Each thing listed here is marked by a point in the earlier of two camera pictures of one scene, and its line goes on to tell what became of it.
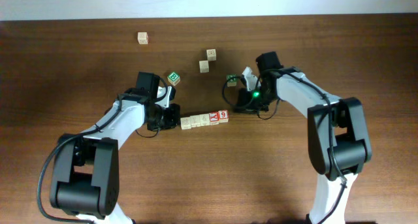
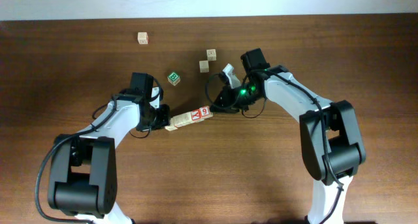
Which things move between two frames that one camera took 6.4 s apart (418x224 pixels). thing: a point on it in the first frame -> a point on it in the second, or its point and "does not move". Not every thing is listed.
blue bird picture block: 223,115 -> 205,112
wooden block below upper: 204,66 does not move
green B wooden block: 174,78 does not move
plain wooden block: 142,38 does not move
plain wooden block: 195,121 -> 181,120
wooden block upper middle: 211,54 does not move
